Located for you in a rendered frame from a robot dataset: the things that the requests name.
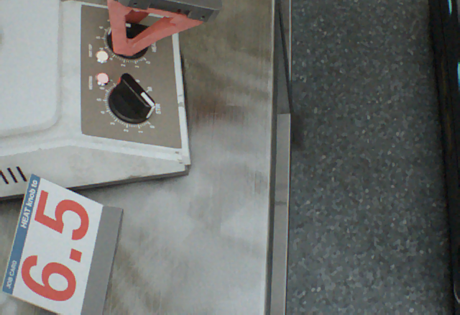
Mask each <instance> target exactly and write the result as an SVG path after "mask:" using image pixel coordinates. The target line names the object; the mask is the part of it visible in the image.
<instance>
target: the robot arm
mask: <svg viewBox="0 0 460 315"><path fill-rule="evenodd" d="M221 8H222V0H108V11H109V18H110V22H111V36H112V41H113V47H114V52H115V53H118V54H122V55H128V56H133V55H134V54H135V53H138V52H139V51H140V50H143V49H144V48H146V47H148V46H150V45H152V44H153V43H155V42H156V41H158V40H159V39H161V38H163V37H167V36H170V35H173V34H175V33H178V32H182V31H184V30H187V29H188V28H191V27H194V26H198V25H200V24H202V23H203V22H213V21H214V20H215V18H216V17H217V15H218V13H219V12H220V10H221ZM150 13H154V14H160V15H163V16H164V17H163V18H162V19H160V20H158V21H157V22H155V23H154V24H152V25H151V26H149V27H148V28H147V29H146V30H145V31H143V32H142V33H141V34H140V35H138V36H137V37H135V38H133V39H128V38H127V34H126V30H127V27H126V22H132V23H135V24H138V23H139V22H141V21H142V20H143V19H144V18H145V17H146V16H147V15H148V14H150Z"/></svg>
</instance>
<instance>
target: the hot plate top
mask: <svg viewBox="0 0 460 315"><path fill-rule="evenodd" d="M61 14H62V3H61V0H0V23H1V27H2V29H3V31H4V42H3V45H2V48H1V51H0V137H6V136H11V135H16V134H24V133H28V132H36V131H37V130H42V129H47V128H50V127H51V126H52V125H53V124H54V123H56V121H57V120H58V117H59V114H60V35H61Z"/></svg>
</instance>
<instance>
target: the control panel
mask: <svg viewBox="0 0 460 315"><path fill-rule="evenodd" d="M80 10H81V18H80V129H81V134H86V136H91V137H100V138H106V139H111V140H121V141H126V142H136V143H141V144H146V145H157V146H162V147H172V148H173V149H182V148H183V147H182V136H181V129H180V120H179V112H178V97H177V89H176V80H175V76H176V73H175V58H174V49H173V35H170V36H167V37H163V38H161V39H159V40H158V41H156V42H155V43H153V44H152V45H150V46H149V49H147V51H146V53H145V54H144V55H143V56H142V57H140V58H139V59H136V60H130V59H126V58H122V57H120V56H118V55H117V54H116V53H115V52H113V51H112V49H111V48H110V47H109V45H108V42H107V39H106V38H107V34H108V32H109V30H110V28H111V22H110V18H109V11H108V9H107V8H103V7H97V6H90V5H86V4H81V8H80ZM160 19H162V17H155V16H151V15H147V16H146V17H145V18H144V19H143V20H142V21H141V22H139V23H138V24H141V25H149V26H151V25H152V24H154V23H155V22H157V21H158V20H160ZM101 51H104V52H106V53H107V59H106V60H99V59H98V58H97V55H98V53H99V52H101ZM100 73H104V74H106V75H107V76H108V78H109V79H108V81H107V82H106V83H101V82H100V81H99V80H98V75H99V74H100ZM125 73H129V74H130V75H131V77H132V78H133V79H134V80H135V81H136V82H137V83H138V84H139V85H140V86H141V87H142V88H143V89H144V90H145V91H146V92H147V93H148V94H149V95H150V96H151V97H152V99H153V100H154V101H155V108H154V110H153V111H152V114H151V115H150V116H149V118H148V119H147V120H146V121H144V122H142V123H141V124H127V123H125V122H123V121H122V120H120V119H118V118H117V117H116V116H115V115H114V114H113V113H112V112H111V110H110V108H109V103H108V98H109V94H110V92H111V91H112V90H113V89H114V87H115V86H116V85H117V83H118V81H119V79H120V77H121V75H123V74H125Z"/></svg>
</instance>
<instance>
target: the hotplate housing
mask: <svg viewBox="0 0 460 315"><path fill-rule="evenodd" d="M61 3H62V14H61V35H60V114H59V117H58V119H57V121H56V123H54V124H53V125H52V126H51V127H50V128H47V129H42V130H37V131H36V132H28V133H24V134H16V135H11V136H6V137H0V201H2V200H7V199H11V198H24V195H25V193H26V190H27V186H28V180H29V176H30V175H31V174H33V175H36V176H39V177H40V178H43V179H45V180H47V181H50V182H52V183H55V184H57V185H59V186H60V187H62V188H65V189H67V190H69V191H74V190H79V189H84V188H93V187H98V186H112V185H117V184H123V183H131V182H137V181H145V180H152V179H157V178H166V177H171V176H177V175H186V174H188V165H190V153H189V144H188V130H187V122H186V114H185V99H184V91H183V77H182V68H181V61H180V46H179V39H178V33H175V34H173V35H172V41H173V49H174V58H175V73H176V76H175V80H176V89H177V97H178V112H179V120H180V129H181V136H182V147H183V148H182V149H173V148H172V147H162V146H157V145H146V144H141V143H136V142H126V141H121V140H111V139H106V138H100V137H91V136H86V134H81V71H80V64H81V40H80V38H81V4H86V5H90V6H97V7H103V8H108V6H105V5H98V4H91V3H87V2H83V1H82V2H79V1H74V0H68V1H64V2H61Z"/></svg>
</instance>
